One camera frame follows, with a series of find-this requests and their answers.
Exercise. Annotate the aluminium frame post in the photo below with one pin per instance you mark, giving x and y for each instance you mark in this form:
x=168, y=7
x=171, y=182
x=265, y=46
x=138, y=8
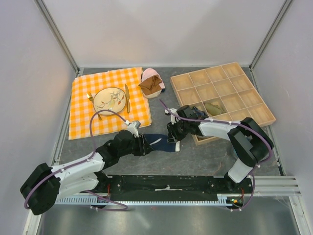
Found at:
x=57, y=34
x=270, y=33

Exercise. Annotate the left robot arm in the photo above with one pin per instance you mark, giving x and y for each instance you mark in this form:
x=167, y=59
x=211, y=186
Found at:
x=47, y=184

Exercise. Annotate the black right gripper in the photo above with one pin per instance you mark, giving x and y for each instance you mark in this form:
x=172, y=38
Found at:
x=173, y=136

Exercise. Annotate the gold fork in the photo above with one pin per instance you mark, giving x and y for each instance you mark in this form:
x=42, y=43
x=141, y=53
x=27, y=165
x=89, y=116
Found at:
x=91, y=99

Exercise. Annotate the olive green rolled underwear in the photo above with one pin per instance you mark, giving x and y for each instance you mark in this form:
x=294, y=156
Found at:
x=214, y=110

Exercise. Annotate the navy striped rolled underwear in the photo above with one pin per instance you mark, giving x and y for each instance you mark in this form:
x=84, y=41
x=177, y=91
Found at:
x=200, y=113

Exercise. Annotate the aluminium frame post right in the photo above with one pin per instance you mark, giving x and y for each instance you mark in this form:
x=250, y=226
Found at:
x=270, y=33

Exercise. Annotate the gold knife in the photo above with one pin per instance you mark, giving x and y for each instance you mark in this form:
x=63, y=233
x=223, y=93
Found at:
x=127, y=98

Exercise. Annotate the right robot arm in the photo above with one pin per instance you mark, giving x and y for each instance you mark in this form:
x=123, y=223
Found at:
x=251, y=144

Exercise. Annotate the cream underwear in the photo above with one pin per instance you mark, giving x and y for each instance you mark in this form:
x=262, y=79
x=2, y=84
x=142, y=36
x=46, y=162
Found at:
x=153, y=95

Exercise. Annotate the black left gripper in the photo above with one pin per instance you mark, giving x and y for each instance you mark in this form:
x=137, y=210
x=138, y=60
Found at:
x=144, y=147

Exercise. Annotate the navy blue white-trimmed underwear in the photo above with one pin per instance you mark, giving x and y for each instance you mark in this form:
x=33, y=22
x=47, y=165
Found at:
x=160, y=142

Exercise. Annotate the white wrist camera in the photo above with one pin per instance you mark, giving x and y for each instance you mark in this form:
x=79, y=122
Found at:
x=173, y=113
x=133, y=127

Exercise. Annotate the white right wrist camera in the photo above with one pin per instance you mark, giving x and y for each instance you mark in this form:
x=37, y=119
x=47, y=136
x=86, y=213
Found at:
x=173, y=113

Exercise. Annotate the aluminium front rail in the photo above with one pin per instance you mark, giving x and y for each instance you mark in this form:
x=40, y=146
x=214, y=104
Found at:
x=262, y=184

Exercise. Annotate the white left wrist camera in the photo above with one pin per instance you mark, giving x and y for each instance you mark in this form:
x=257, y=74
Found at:
x=133, y=127

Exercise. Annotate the brown underwear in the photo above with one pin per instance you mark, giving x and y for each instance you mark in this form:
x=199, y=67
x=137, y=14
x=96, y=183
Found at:
x=151, y=85

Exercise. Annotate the aluminium frame post left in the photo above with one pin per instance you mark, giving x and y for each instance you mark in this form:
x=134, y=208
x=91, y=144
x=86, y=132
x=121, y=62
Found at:
x=57, y=34

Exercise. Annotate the white cable duct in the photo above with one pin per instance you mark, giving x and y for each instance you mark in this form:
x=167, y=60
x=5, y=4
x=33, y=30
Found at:
x=91, y=200

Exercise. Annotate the wooden compartment tray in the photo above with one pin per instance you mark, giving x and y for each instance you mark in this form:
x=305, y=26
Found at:
x=227, y=86

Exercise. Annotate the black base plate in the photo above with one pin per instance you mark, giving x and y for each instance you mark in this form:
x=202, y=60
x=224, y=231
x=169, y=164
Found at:
x=158, y=187

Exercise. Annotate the bird-painted ceramic plate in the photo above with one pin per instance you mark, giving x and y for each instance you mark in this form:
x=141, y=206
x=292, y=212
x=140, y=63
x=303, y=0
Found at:
x=111, y=98

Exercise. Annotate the pink underwear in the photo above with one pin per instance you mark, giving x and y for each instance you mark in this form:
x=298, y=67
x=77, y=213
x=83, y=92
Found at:
x=150, y=72

